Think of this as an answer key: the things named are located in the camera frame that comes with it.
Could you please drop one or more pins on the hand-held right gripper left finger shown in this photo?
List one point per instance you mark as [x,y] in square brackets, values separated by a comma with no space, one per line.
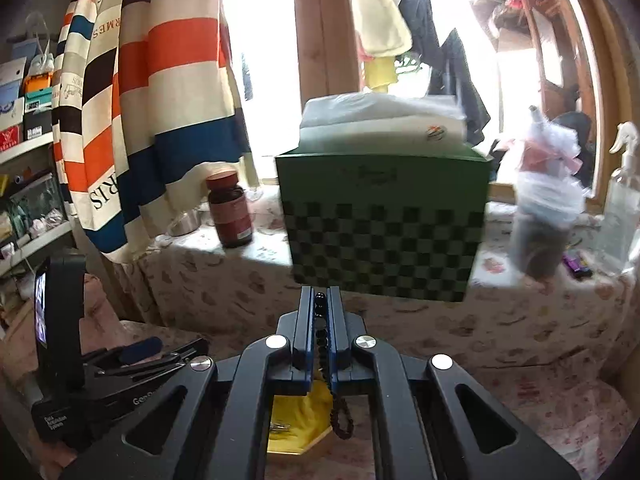
[305,340]

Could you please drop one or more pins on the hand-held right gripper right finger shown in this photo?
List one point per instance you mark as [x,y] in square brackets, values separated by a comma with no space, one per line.
[336,340]

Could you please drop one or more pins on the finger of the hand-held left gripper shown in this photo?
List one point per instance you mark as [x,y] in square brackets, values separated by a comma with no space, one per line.
[142,349]
[175,355]

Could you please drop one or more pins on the yellow lined jewelry box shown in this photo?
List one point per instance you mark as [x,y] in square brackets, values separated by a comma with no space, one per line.
[300,420]

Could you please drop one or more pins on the silver metal clip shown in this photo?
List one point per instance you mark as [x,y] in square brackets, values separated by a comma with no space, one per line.
[281,427]

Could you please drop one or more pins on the green checkered box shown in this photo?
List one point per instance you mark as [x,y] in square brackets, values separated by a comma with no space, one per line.
[385,230]

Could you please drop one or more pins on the small metal bowl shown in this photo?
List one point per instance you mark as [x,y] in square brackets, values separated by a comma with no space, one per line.
[182,224]

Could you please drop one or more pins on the brown pill bottle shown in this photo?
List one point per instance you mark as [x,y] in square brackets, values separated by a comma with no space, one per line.
[230,212]

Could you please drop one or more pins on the white shelf unit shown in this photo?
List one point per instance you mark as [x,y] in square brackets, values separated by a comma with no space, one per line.
[30,142]

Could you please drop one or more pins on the stack of assorted boxes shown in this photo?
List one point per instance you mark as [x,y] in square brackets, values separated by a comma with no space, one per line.
[37,110]

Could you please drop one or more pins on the white tissue pack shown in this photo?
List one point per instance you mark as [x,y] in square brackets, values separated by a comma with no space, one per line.
[380,117]

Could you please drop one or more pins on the striped hanging towel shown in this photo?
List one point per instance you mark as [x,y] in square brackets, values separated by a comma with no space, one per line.
[160,110]

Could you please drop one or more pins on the plastic wrapped bottle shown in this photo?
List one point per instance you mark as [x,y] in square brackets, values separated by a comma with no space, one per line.
[545,200]

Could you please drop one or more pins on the purple lighter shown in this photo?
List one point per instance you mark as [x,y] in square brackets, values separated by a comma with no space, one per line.
[576,264]

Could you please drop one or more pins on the yellow hanging garment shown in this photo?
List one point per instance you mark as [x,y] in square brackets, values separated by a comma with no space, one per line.
[379,74]

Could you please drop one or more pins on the dark hanging garment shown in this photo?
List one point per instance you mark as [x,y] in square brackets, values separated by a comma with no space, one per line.
[450,70]

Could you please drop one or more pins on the clear spray bottle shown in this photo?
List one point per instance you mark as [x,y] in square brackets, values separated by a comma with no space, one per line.
[617,210]

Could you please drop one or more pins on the cream hanging garment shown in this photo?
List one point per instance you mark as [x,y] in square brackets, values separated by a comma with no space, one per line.
[377,15]

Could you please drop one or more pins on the wooden post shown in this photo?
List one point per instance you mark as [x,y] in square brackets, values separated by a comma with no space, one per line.
[322,30]

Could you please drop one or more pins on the wooden window frame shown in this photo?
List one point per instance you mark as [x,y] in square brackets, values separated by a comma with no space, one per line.
[607,60]

